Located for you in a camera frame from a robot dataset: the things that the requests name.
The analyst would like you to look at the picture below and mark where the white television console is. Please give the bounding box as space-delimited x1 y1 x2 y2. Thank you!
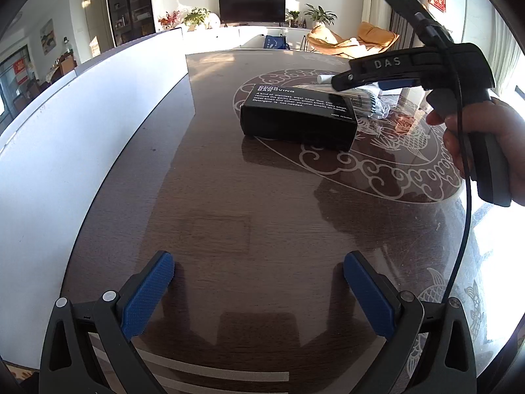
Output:
164 25 312 50

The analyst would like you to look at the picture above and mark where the red door poster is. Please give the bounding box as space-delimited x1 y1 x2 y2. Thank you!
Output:
12 58 29 85

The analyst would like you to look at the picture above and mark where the orange lounge chair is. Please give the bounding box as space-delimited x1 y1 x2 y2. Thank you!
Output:
307 22 400 59

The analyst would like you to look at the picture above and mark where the person's right hand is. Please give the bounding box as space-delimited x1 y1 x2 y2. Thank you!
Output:
427 96 525 207

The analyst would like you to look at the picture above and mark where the green leafy potted plant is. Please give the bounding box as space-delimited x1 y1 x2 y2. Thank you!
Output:
184 7 212 30

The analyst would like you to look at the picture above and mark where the framed wall painting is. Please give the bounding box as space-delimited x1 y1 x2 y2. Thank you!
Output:
40 19 56 54

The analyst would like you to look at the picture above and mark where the large green potted plant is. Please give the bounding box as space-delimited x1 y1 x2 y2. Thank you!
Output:
304 5 338 29

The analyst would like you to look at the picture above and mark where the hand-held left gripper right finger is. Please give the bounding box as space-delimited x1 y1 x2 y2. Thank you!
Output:
344 252 478 394

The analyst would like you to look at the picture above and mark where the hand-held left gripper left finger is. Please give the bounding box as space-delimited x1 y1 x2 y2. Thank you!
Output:
39 251 175 394

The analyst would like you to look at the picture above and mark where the red flower arrangement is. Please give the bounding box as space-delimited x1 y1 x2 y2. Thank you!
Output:
158 10 181 30

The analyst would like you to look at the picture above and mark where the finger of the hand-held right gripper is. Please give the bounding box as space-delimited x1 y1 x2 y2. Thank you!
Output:
331 70 357 92
378 78 420 91

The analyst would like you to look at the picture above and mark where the cotton swab pack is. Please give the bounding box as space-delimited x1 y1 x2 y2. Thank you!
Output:
295 82 390 120

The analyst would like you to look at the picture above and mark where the black printed cardboard box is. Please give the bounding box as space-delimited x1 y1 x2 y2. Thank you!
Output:
240 83 358 152

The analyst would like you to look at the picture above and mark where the dark glass display cabinet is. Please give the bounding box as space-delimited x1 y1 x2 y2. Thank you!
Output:
104 0 157 48

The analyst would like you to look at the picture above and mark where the grey curtain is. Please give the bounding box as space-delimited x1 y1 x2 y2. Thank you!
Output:
389 0 423 38

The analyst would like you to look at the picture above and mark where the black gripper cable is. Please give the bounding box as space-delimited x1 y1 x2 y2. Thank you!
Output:
414 12 472 304

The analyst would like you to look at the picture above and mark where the black flat television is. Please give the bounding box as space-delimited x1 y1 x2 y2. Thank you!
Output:
218 0 286 25

